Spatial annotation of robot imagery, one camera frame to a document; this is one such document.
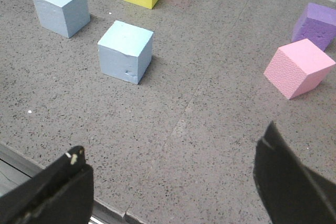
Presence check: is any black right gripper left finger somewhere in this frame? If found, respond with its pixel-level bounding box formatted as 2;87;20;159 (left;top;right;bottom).
1;146;94;223

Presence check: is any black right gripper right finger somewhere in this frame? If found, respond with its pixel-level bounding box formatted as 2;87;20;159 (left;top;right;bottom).
253;122;335;223

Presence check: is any light blue dented foam block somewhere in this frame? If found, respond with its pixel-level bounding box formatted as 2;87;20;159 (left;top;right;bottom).
98;20;154;84

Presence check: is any pink foam block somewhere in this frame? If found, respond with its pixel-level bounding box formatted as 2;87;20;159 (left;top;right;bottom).
264;39;335;100

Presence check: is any purple foam block right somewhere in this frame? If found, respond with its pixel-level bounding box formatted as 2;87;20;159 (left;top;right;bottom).
291;3;335;51

